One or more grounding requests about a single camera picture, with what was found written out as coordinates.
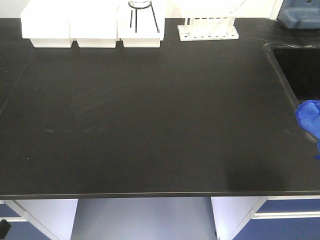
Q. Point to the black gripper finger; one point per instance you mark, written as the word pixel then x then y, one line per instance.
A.
pixel 5 227

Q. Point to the blue microfiber cloth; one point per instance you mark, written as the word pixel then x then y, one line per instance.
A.
pixel 308 118

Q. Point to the left blue cabinet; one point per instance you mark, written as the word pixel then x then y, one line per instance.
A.
pixel 39 219

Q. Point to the blue cabinet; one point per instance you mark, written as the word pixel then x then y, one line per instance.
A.
pixel 39 219
pixel 267 217

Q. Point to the left white storage bin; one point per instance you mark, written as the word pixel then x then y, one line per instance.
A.
pixel 46 23

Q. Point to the white storage bin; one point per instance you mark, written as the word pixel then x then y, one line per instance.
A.
pixel 93 23
pixel 146 36
pixel 46 23

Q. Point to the middle white storage bin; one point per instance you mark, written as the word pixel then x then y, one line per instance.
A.
pixel 93 23

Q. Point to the right white storage bin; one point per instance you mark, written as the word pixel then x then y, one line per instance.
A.
pixel 146 36

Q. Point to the black metal tripod stand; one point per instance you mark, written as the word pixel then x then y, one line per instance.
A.
pixel 136 5

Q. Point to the right blue cabinet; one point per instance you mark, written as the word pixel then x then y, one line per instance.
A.
pixel 267 217

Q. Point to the white test tube rack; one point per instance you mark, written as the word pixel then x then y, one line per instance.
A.
pixel 207 20

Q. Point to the black lab sink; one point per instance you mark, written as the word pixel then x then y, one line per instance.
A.
pixel 291 78

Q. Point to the blue plastic container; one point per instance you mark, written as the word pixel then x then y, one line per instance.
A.
pixel 300 14

